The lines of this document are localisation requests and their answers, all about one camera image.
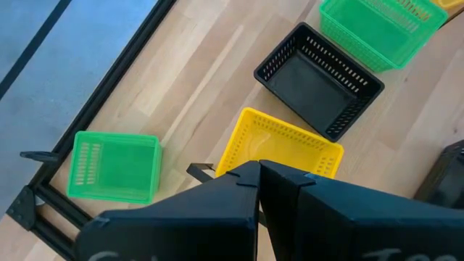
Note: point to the yellow plastic slotted basket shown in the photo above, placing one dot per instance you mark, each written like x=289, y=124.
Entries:
x=275, y=145
x=451, y=3

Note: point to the black aluminium table frame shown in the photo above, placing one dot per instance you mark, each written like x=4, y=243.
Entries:
x=111, y=79

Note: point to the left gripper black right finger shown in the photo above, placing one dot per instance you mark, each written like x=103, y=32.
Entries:
x=348, y=228

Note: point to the green plastic slotted basket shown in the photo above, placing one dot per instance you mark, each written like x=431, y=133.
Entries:
x=369, y=25
x=119, y=166

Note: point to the black plastic slotted basket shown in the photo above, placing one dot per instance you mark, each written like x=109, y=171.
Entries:
x=446, y=177
x=311, y=87

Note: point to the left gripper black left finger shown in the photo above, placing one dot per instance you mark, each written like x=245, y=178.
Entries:
x=188, y=224

